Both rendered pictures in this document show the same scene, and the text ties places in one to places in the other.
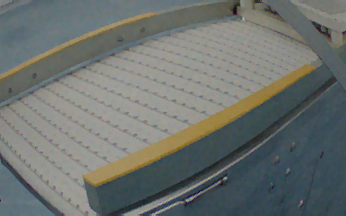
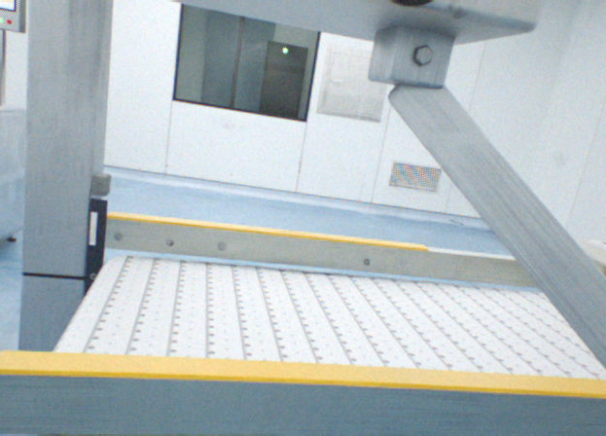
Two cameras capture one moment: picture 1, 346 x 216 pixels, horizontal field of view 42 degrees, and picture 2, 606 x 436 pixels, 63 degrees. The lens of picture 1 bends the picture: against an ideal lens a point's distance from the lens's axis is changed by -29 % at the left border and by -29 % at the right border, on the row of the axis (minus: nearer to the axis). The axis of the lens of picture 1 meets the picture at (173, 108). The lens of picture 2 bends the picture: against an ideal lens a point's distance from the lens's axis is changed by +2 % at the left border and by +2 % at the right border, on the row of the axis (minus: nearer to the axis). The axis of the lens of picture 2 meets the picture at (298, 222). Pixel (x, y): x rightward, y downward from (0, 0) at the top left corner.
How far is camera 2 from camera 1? 0.30 m
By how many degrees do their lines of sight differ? 34
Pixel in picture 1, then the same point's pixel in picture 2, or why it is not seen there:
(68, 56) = (285, 248)
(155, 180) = (131, 410)
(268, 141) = not seen: outside the picture
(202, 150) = (240, 402)
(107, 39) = (348, 254)
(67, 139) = (164, 323)
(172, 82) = (369, 326)
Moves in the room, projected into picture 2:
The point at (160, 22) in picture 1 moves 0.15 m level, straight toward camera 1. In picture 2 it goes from (430, 263) to (370, 292)
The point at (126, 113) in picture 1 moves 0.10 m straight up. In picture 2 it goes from (276, 330) to (297, 204)
